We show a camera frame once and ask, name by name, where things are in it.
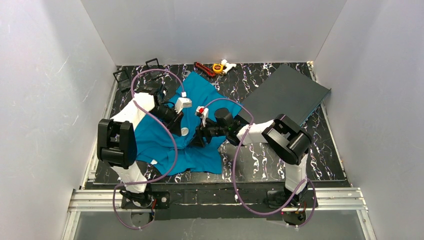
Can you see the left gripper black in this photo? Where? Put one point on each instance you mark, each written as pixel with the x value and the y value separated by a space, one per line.
pixel 177 121

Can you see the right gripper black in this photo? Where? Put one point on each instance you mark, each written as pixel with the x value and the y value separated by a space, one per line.
pixel 202 133

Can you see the round colourful brooch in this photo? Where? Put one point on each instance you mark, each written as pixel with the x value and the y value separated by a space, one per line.
pixel 184 131

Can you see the blue garment cloth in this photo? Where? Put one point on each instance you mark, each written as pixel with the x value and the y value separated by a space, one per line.
pixel 154 145

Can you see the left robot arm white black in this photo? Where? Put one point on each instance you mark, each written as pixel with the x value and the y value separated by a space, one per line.
pixel 116 138

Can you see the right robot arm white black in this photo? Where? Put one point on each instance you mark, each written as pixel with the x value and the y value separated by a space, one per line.
pixel 287 139

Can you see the red black utility knife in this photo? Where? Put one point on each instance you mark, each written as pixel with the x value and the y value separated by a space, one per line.
pixel 204 69

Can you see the yellow tape measure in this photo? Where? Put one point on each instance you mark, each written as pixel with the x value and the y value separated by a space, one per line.
pixel 217 68

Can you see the white plastic fitting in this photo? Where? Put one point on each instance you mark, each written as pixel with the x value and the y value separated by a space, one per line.
pixel 227 66

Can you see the dark grey flat box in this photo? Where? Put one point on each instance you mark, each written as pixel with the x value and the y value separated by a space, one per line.
pixel 286 91

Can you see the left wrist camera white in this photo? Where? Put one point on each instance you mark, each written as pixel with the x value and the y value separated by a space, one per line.
pixel 182 103

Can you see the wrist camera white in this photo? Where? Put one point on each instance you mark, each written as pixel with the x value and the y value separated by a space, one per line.
pixel 202 112
pixel 182 103

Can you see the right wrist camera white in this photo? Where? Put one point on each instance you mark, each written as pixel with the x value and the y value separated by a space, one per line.
pixel 202 112

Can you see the black frame stand rear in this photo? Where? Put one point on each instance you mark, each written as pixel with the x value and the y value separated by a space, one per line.
pixel 154 64

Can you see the black frame stand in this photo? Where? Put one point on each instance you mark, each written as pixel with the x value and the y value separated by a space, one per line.
pixel 154 64
pixel 123 80

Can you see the black frame stand left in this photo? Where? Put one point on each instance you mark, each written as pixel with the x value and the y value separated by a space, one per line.
pixel 123 80

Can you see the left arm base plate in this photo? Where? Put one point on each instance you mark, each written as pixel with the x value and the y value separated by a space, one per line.
pixel 149 199

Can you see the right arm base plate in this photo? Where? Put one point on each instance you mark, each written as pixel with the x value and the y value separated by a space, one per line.
pixel 295 213

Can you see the aluminium rail frame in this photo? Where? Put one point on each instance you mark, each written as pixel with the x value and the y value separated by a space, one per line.
pixel 203 204

